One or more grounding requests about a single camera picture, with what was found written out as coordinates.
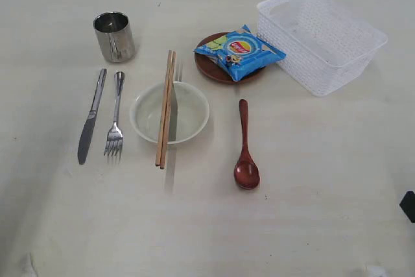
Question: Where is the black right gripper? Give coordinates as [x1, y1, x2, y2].
[399, 190, 415, 223]

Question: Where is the white plastic woven basket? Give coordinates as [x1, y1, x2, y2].
[257, 0, 388, 97]

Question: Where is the blue snack packet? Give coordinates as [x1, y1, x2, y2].
[194, 25, 286, 82]

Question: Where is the white ceramic bowl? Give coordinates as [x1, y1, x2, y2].
[130, 81, 209, 145]

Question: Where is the wooden chopstick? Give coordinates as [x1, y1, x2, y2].
[160, 51, 176, 169]
[155, 50, 172, 167]

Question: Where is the silver metal fork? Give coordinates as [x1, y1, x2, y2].
[104, 71, 125, 156]

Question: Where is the silver table knife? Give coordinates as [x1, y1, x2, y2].
[77, 69, 107, 165]

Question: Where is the shiny steel cup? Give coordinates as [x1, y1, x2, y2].
[93, 11, 136, 63]

